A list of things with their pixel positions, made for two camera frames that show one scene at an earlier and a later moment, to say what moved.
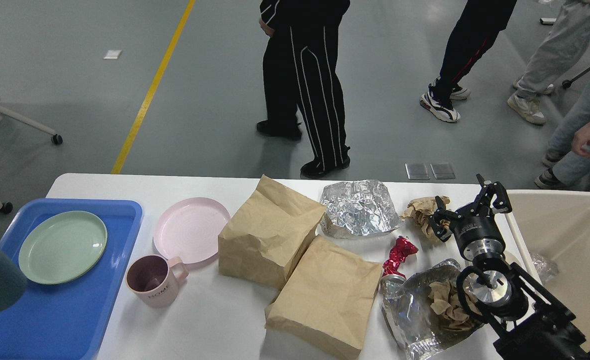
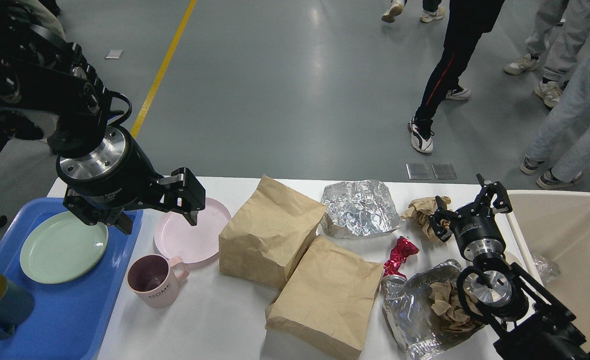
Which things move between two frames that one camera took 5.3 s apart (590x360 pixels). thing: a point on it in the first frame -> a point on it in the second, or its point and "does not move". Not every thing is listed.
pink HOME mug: x=154 y=280 does not move
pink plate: x=189 y=228 does not move
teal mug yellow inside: x=0 y=282 -> x=0 y=304
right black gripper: x=475 y=228 does not move
